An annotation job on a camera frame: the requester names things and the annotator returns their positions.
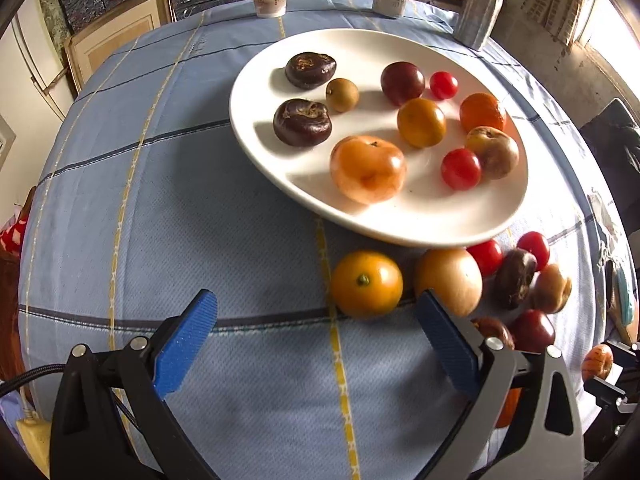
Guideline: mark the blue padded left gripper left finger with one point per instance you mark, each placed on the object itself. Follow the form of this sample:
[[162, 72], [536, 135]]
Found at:
[[176, 348]]

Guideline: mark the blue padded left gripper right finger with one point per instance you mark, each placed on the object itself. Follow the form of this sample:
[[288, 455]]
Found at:
[[458, 357]]

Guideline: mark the dark red plum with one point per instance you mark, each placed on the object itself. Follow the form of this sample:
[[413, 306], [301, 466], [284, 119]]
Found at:
[[402, 82], [532, 331]]

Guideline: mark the tan round pear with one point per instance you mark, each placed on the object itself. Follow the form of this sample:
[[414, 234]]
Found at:
[[454, 277]]

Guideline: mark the small tan mottled fruit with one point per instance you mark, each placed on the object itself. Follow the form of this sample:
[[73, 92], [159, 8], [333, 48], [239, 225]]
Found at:
[[552, 289]]

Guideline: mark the yellow orange with green stem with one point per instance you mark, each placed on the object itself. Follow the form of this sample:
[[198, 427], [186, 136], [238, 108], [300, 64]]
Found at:
[[366, 284]]

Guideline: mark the dark brown chestnut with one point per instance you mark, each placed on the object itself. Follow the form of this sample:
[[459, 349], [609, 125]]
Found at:
[[492, 327]]

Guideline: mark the bright orange mandarin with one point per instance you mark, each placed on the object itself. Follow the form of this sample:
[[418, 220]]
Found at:
[[598, 362]]

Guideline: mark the dark chestnut on table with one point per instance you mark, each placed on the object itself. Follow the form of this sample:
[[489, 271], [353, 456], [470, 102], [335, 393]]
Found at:
[[513, 279]]

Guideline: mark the red tomato beside pear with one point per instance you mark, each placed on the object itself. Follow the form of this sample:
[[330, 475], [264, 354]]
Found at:
[[488, 257]]

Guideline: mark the red tomato far right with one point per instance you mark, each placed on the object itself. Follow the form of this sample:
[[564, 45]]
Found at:
[[537, 245]]

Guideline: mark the large white oval plate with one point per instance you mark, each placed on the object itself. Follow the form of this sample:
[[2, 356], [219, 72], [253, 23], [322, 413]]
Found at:
[[426, 212]]

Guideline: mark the blue checked tablecloth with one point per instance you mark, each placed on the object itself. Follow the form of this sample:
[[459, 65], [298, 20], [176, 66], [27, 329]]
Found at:
[[147, 198]]

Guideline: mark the yellow power strip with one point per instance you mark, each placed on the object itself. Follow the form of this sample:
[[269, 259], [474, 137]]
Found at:
[[36, 435]]

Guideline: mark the red cherry tomato front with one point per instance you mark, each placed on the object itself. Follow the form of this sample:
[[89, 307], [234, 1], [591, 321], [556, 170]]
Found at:
[[461, 170]]

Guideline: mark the brownish mottled apple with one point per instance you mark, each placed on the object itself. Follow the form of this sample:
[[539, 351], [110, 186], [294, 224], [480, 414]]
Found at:
[[497, 152]]

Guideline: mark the large orange persimmon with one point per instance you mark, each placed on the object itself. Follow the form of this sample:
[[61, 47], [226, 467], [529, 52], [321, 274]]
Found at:
[[368, 169]]

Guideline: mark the yellow orange round fruit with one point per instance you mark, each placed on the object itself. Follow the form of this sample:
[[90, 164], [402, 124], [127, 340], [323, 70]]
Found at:
[[421, 123]]

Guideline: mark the dark water chestnut front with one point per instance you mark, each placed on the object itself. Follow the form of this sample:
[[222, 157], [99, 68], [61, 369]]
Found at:
[[302, 123]]

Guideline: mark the dark water chestnut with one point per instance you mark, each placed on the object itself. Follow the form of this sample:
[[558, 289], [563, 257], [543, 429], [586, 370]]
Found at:
[[309, 70], [302, 123]]

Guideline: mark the orange mandarin on plate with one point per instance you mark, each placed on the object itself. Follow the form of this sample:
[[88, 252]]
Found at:
[[481, 110]]

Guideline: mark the black chair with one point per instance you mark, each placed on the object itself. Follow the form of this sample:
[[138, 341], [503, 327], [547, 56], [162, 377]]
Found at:
[[613, 139]]

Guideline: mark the small red cherry tomato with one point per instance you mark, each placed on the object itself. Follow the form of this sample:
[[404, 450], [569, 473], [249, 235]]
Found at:
[[443, 85]]

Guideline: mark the small brown longan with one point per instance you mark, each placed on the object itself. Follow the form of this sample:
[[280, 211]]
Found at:
[[342, 95]]

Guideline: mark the dark water chestnut back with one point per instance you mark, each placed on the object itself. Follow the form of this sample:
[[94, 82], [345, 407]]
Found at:
[[309, 70]]

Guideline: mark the wooden framed panel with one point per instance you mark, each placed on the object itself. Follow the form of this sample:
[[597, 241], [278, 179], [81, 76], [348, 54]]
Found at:
[[89, 48]]

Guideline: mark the grey ribbed ceramic vase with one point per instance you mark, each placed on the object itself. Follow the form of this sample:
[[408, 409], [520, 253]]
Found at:
[[476, 21]]

